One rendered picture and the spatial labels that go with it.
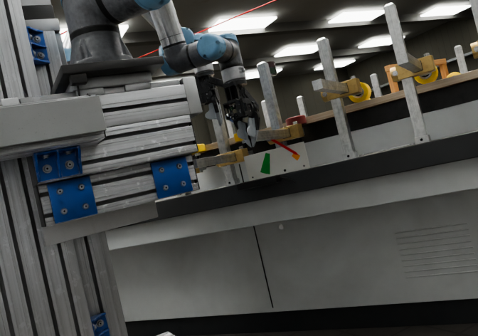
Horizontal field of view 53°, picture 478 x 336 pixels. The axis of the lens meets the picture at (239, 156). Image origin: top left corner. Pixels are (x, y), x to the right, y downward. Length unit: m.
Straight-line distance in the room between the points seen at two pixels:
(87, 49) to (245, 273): 1.42
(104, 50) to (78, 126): 0.24
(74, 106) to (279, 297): 1.49
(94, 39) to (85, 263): 0.56
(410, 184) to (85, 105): 1.14
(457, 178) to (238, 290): 1.12
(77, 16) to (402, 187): 1.16
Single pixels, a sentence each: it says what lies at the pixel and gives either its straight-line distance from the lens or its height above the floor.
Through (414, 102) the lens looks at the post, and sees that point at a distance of 1.68.
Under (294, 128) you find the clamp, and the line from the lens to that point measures 1.78.
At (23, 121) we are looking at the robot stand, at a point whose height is 0.92.
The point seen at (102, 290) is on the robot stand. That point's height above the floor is 0.53.
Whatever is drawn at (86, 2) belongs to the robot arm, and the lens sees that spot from 1.16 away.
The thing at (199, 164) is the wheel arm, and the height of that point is 0.80.
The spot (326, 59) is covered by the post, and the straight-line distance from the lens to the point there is 1.76.
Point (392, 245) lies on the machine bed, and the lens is 1.98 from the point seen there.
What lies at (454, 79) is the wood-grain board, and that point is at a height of 0.89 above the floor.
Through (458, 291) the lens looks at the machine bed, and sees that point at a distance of 1.99.
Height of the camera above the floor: 0.74
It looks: 2 degrees up
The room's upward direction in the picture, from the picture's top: 13 degrees counter-clockwise
